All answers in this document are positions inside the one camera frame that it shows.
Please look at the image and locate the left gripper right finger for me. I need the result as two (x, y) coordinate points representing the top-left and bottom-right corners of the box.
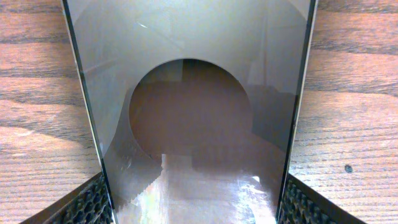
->
(277, 174), (365, 224)

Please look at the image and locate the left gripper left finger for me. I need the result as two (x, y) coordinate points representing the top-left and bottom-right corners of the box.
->
(21, 173), (113, 224)

